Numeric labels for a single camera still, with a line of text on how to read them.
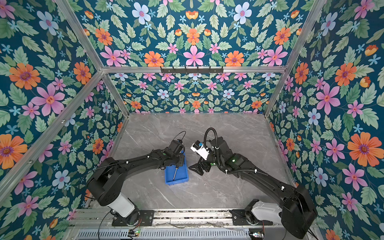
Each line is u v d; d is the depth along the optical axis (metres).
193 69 0.92
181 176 0.86
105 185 0.45
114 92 1.05
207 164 0.66
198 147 0.64
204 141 0.63
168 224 0.72
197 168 0.64
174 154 0.71
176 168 0.88
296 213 0.39
